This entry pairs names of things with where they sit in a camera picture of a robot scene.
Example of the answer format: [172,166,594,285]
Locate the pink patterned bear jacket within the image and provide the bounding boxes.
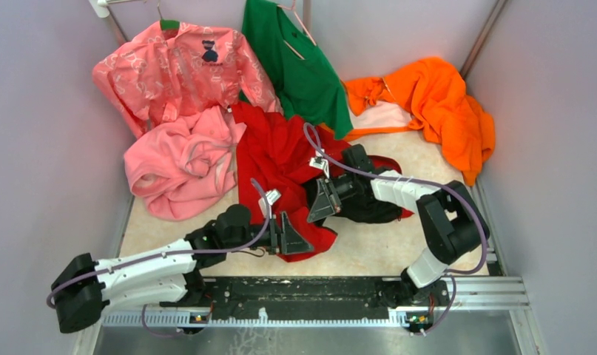
[92,21,283,138]

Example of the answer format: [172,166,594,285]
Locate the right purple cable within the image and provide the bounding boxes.
[303,122,490,337]

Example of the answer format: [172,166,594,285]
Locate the white rail bracket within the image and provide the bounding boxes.
[88,0,147,18]

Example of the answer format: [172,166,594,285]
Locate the aluminium frame rail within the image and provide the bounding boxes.
[84,276,530,313]

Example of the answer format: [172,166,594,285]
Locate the green shirt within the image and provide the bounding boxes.
[242,1,352,139]

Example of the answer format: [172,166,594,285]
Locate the orange garment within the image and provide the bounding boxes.
[343,57,496,186]

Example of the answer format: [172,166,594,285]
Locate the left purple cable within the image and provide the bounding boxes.
[46,178,273,339]

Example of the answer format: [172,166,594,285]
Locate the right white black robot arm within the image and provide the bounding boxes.
[307,144,490,305]

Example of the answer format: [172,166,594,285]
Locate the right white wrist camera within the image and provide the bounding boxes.
[309,155,330,178]

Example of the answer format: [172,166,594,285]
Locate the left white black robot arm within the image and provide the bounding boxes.
[47,204,314,334]

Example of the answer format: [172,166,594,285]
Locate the pink clothes hanger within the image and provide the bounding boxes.
[274,0,317,61]

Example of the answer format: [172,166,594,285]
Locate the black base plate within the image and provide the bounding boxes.
[190,276,451,322]

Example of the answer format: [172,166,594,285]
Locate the plain pink garment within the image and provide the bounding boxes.
[124,106,246,221]

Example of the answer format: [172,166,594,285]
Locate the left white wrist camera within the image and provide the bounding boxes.
[258,189,281,218]

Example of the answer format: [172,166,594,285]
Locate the green clothes hanger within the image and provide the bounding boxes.
[156,0,180,31]

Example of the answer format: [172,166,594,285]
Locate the metal corner post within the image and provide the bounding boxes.
[459,0,510,80]

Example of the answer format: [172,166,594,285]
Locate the purple cable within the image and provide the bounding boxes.
[46,178,273,339]
[303,122,490,337]

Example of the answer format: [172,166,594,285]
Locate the red jacket black lining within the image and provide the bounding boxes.
[231,101,413,263]

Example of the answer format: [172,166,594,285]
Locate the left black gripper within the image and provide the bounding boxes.
[226,211,314,255]

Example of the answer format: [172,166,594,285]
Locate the white toothed cable strip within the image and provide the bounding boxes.
[101,307,409,328]

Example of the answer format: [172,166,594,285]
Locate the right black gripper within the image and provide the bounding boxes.
[306,172,358,223]

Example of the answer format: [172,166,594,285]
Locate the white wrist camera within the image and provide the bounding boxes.
[258,189,281,218]
[309,155,330,178]

